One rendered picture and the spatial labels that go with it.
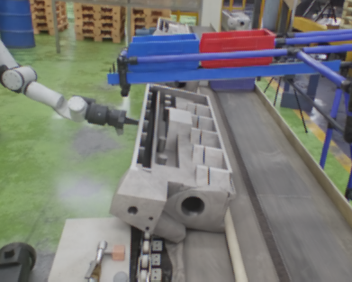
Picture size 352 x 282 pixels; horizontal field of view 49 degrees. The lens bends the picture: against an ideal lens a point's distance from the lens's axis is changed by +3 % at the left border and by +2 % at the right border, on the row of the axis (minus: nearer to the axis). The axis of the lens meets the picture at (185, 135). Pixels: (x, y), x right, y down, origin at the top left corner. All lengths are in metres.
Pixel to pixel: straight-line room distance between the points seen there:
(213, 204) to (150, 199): 0.23
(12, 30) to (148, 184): 6.88
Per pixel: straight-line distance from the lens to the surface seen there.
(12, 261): 2.19
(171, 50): 1.58
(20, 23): 7.91
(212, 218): 1.34
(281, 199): 1.64
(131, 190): 1.20
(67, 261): 1.22
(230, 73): 1.61
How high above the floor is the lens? 1.60
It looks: 24 degrees down
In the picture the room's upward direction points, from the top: 4 degrees clockwise
